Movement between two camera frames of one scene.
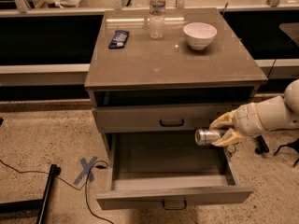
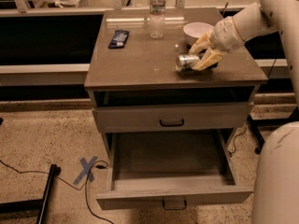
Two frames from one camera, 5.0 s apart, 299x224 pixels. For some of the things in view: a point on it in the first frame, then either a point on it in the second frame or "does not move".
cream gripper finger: (225, 120) -> (202, 43)
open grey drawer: (168, 171) does not move
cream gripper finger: (229, 138) -> (209, 59)
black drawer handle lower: (175, 208) does not move
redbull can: (206, 136) -> (186, 62)
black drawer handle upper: (172, 125) does not move
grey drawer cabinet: (170, 70) does not move
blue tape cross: (86, 169) does not move
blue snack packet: (119, 39) does not move
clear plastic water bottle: (157, 13) does not move
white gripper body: (247, 119) -> (224, 35)
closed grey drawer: (177, 119) does not move
